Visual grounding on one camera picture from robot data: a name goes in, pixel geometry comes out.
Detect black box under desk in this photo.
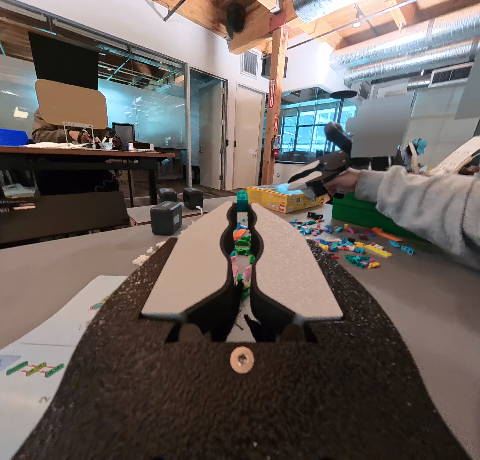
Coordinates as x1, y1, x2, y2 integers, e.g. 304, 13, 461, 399
0, 190, 131, 245

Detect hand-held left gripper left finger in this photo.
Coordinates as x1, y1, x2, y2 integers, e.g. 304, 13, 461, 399
140, 200, 245, 342

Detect wooden pillar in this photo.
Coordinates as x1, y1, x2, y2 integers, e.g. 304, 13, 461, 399
260, 25, 290, 186

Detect black ceiling speaker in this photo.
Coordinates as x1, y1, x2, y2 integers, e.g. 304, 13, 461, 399
226, 1, 247, 41

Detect black monitor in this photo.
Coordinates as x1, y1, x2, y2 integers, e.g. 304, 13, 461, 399
112, 122, 136, 146

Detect white wall vent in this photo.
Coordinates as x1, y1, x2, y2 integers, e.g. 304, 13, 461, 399
240, 49, 261, 79

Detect grey desk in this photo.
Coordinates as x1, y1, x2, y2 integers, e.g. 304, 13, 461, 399
0, 201, 480, 460

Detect black floor lamp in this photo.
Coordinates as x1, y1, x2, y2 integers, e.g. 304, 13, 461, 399
329, 89, 359, 131

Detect white door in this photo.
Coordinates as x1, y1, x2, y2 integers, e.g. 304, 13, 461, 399
233, 83, 266, 191

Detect ceiling vent grille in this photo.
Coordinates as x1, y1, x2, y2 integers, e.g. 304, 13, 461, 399
428, 63, 474, 89

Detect yellow brick plate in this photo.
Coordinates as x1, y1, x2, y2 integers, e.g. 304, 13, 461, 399
360, 244, 393, 258

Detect pile of colourful bricks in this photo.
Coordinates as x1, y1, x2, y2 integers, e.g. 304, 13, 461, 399
229, 212, 416, 270

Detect black battery packs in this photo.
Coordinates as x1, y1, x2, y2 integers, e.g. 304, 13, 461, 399
150, 201, 184, 237

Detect person's right hand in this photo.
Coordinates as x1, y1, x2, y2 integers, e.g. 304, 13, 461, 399
329, 168, 361, 197

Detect pile of white bricks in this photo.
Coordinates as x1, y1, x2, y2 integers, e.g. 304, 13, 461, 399
132, 240, 167, 266

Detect long silver air duct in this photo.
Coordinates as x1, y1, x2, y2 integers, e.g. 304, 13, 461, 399
329, 4, 480, 71
343, 44, 480, 88

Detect yellow toy box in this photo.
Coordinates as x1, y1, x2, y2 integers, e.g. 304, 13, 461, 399
246, 184, 331, 214

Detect black wall speaker box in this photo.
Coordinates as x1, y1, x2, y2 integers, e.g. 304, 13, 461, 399
261, 54, 289, 80

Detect person's right forearm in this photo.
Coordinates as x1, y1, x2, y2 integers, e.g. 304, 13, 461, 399
354, 165, 480, 271

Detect brick instruction booklet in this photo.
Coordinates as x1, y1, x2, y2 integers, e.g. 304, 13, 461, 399
0, 274, 130, 460

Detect wooden background desk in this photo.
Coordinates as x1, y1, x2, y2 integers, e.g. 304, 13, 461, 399
0, 145, 176, 207

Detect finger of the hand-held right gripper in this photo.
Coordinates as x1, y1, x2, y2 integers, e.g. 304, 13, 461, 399
287, 169, 328, 192
297, 159, 331, 173

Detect orange brick piece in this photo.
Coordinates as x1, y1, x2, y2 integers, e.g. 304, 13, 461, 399
370, 227, 403, 242

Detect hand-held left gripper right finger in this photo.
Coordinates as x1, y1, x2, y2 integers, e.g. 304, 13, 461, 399
245, 203, 344, 341

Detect blue storage bin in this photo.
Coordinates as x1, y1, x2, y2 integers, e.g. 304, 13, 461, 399
0, 128, 30, 146

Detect green plastic bin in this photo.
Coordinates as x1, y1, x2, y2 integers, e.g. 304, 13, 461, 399
332, 191, 426, 240

